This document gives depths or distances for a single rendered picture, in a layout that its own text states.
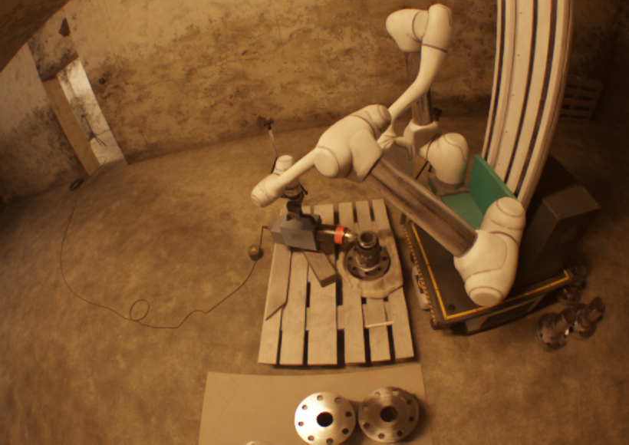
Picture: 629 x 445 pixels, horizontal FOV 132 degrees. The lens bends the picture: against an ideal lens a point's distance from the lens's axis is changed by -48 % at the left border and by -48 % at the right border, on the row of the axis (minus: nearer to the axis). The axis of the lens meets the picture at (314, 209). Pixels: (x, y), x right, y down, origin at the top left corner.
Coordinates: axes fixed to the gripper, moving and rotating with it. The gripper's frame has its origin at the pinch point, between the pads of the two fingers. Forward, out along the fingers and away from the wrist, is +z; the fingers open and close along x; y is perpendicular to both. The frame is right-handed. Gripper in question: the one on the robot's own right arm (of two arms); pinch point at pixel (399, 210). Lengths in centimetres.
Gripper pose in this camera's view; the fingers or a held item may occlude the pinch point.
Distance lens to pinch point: 133.4
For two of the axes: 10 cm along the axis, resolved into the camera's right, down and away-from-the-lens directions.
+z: 1.5, 7.3, 6.6
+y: 9.9, -1.4, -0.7
